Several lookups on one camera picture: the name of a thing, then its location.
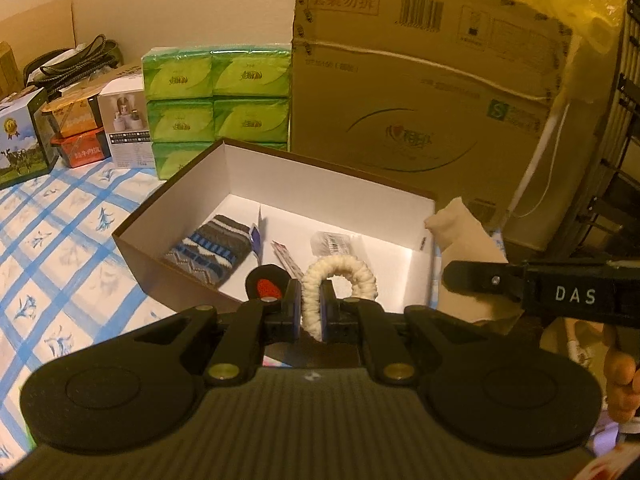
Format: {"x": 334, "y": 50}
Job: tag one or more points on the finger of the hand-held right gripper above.
{"x": 475, "y": 280}

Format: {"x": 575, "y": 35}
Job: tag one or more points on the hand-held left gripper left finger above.
{"x": 295, "y": 306}

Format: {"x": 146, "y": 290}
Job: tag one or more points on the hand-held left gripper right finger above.
{"x": 326, "y": 306}

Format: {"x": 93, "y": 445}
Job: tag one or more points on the white fluffy scrunchie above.
{"x": 312, "y": 285}

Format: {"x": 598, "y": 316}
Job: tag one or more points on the beige cloth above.
{"x": 465, "y": 240}

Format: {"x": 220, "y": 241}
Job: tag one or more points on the brown box white inside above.
{"x": 325, "y": 200}

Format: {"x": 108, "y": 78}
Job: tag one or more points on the person's right hand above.
{"x": 622, "y": 380}

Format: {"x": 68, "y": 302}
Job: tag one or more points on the red striped packet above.
{"x": 285, "y": 257}

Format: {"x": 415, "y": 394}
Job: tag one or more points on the clear plastic packet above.
{"x": 335, "y": 245}

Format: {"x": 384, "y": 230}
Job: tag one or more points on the knitted patterned sock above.
{"x": 210, "y": 252}

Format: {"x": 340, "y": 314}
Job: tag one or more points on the white rod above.
{"x": 545, "y": 145}

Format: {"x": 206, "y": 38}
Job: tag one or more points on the large cardboard box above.
{"x": 425, "y": 135}

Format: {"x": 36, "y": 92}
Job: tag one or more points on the stack of green tissue packs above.
{"x": 215, "y": 105}

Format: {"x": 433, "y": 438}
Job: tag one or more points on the white product box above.
{"x": 127, "y": 125}

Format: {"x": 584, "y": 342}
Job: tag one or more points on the red-orange snack box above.
{"x": 80, "y": 150}

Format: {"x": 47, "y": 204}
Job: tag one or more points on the orange snack box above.
{"x": 72, "y": 110}

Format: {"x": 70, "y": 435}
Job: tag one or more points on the blue milk carton box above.
{"x": 25, "y": 140}

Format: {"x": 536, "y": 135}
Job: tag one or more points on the small brown cardboard box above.
{"x": 10, "y": 70}

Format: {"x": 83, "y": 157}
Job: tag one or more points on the flat cardboard sheet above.
{"x": 45, "y": 25}

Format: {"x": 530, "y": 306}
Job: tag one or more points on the dark metal frame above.
{"x": 615, "y": 135}

